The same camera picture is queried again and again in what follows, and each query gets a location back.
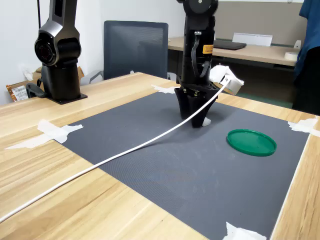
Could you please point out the small white plastic terminal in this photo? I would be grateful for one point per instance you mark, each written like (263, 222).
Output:
(207, 122)

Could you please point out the round green lid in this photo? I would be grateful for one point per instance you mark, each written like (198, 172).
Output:
(251, 142)

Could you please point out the white tape piece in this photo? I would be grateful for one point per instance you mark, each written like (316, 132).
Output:
(163, 89)
(240, 233)
(50, 130)
(303, 126)

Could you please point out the black laptop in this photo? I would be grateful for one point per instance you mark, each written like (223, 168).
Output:
(230, 45)

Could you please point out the dark grey mat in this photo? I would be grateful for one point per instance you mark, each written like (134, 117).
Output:
(175, 175)

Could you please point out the dark grey office chair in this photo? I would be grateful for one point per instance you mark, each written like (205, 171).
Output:
(136, 50)

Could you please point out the beige background desk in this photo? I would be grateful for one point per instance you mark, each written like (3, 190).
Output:
(262, 53)

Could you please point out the grey-brown partition panel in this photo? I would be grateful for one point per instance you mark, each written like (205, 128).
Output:
(250, 17)

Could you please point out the white masking tape roll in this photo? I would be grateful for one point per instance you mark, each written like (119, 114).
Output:
(291, 56)

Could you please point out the person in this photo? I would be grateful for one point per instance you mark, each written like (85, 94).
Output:
(308, 62)

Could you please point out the black table clamp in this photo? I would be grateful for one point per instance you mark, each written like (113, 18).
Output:
(33, 90)

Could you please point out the brown package with label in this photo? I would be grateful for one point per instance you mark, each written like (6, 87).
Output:
(16, 92)

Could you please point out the small white bracket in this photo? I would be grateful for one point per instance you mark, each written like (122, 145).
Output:
(297, 44)

